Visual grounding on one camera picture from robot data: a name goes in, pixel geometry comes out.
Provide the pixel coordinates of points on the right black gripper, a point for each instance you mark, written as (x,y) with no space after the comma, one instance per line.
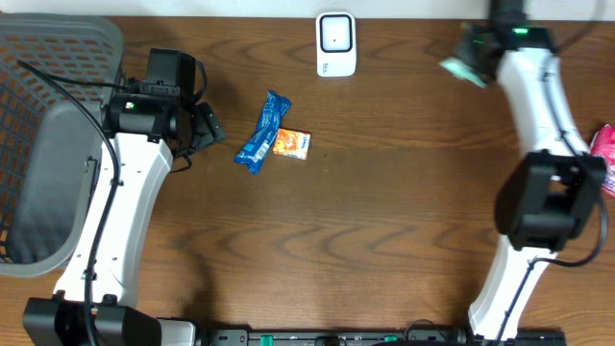
(465,50)

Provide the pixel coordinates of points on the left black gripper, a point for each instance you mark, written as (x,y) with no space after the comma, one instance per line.
(207,127)

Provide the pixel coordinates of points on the teal wet wipes pack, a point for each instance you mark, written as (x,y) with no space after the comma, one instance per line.
(462,71)

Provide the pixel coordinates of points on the blue snack wrapper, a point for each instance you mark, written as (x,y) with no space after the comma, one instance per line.
(254,152)

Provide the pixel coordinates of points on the orange Kleenex tissue pack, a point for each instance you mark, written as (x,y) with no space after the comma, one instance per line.
(292,144)

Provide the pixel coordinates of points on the purple Carefree pad pack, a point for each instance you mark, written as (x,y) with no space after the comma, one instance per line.
(602,145)

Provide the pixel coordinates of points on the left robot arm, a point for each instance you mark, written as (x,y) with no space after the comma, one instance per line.
(94,300)

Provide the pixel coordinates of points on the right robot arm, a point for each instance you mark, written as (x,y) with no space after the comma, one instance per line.
(550,211)

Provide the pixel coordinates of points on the grey plastic mesh basket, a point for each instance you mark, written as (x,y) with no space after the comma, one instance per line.
(50,152)

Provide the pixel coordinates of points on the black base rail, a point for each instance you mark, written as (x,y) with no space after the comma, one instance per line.
(417,335)

